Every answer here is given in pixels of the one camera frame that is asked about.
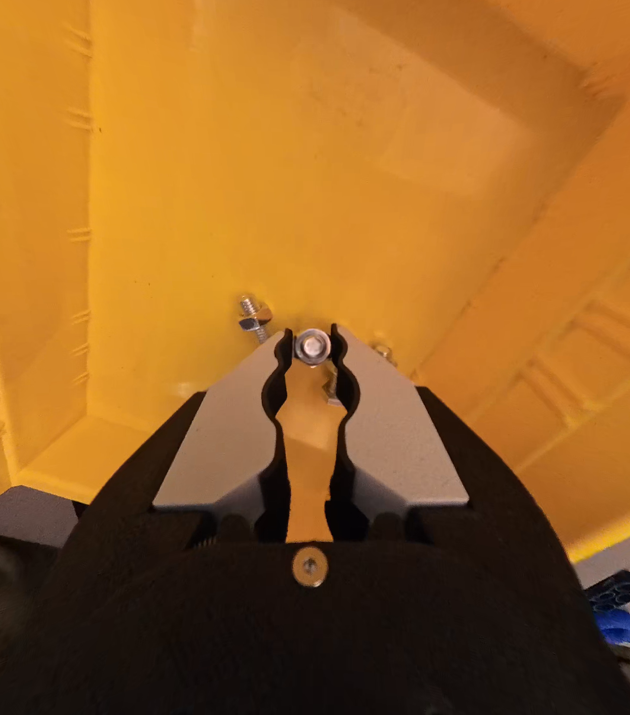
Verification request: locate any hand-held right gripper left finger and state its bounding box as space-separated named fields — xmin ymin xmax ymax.
xmin=152 ymin=330 xmax=293 ymax=543

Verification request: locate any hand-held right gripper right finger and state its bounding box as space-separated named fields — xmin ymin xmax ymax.
xmin=325 ymin=323 xmax=469 ymax=543

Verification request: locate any silver hex bolt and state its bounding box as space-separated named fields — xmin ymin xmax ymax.
xmin=293 ymin=328 xmax=331 ymax=367

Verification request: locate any yellow plastic bin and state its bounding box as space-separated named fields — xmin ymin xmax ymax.
xmin=0 ymin=0 xmax=630 ymax=565

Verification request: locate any silver bolt with nut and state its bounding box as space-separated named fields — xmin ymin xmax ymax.
xmin=321 ymin=363 xmax=345 ymax=409
xmin=235 ymin=294 xmax=276 ymax=345

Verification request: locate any dark blue holed block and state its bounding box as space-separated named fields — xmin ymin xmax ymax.
xmin=586 ymin=575 xmax=630 ymax=612

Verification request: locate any blue plastic object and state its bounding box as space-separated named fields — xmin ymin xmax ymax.
xmin=597 ymin=609 xmax=630 ymax=644

